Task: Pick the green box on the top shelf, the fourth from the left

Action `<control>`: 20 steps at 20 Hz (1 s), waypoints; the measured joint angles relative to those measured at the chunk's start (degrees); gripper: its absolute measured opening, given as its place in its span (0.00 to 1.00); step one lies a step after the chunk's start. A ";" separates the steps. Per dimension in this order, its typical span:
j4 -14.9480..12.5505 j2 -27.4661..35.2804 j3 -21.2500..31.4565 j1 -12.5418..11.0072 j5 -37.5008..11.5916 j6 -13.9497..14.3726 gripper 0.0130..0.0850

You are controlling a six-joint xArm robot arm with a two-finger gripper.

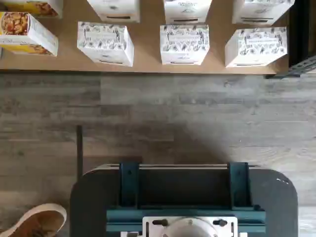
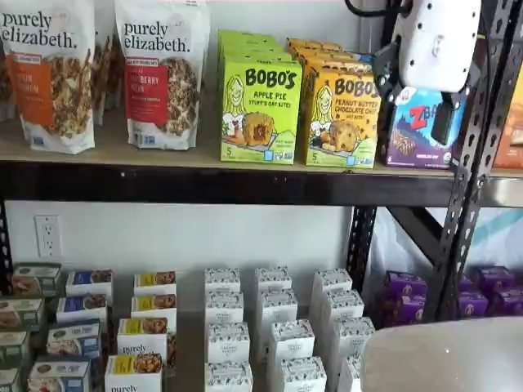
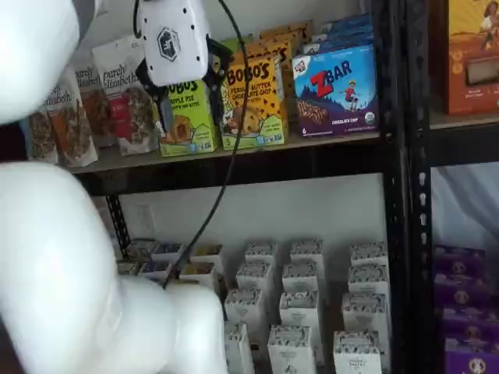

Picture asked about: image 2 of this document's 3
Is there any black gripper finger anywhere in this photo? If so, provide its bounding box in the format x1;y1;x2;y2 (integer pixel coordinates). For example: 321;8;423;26
372;41;408;105
431;90;467;145

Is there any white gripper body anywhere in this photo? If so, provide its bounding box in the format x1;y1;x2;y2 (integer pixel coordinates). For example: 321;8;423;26
398;0;483;93

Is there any green Bobo's apple pie box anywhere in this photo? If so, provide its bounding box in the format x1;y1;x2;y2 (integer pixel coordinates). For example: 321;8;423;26
221;49;293;66
220;55;303;165
219;39;287;56
217;28;275;46

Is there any blue Zbar box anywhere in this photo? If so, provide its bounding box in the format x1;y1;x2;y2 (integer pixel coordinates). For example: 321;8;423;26
358;51;386;67
382;86;467;169

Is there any yellow Bobo's peanut butter box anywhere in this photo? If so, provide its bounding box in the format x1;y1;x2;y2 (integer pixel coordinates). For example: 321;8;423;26
300;54;371;74
304;63;382;167
292;44;355;62
285;38;343;52

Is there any orange snack box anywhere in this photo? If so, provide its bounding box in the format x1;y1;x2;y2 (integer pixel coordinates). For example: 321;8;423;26
492;79;523;169

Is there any white patterned pantry box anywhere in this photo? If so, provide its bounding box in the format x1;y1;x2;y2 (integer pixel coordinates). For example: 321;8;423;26
338;354;369;392
204;290;245;326
255;267;293;311
320;289;364;326
329;316;376;363
259;288;298;327
267;318;315;364
279;357;327;392
312;268;353;303
203;361;253;392
203;268;241;294
207;322;250;363

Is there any white box yellow label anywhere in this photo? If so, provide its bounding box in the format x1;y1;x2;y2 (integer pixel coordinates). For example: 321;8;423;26
130;293;177;322
133;271;177;296
117;317;169;356
105;353;164;392

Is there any blue label oatmeal box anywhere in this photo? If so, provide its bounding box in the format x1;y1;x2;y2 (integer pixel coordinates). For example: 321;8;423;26
47;322;102;361
27;359;93;392
65;269;114;298
56;293;110;327

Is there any green label oatmeal box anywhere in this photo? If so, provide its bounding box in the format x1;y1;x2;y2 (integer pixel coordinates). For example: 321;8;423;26
11;263;62;298
0;297;46;332
0;330;32;368
0;367;21;392

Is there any white plastic sheet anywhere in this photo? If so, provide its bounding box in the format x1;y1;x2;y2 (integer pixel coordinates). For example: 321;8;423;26
373;206;523;287

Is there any granola bag red label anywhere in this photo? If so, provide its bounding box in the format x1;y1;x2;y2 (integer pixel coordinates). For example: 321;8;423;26
114;0;212;150

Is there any white granola bag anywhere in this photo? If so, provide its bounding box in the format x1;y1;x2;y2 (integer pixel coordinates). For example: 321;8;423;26
92;0;123;126

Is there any granola bag orange label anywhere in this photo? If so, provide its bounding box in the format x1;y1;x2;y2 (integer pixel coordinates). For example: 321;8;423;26
0;0;97;155

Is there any black cable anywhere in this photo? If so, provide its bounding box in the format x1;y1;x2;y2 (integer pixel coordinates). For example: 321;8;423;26
344;0;396;20

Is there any white wall outlet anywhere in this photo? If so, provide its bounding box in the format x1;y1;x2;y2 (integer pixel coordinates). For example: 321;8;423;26
34;215;62;258

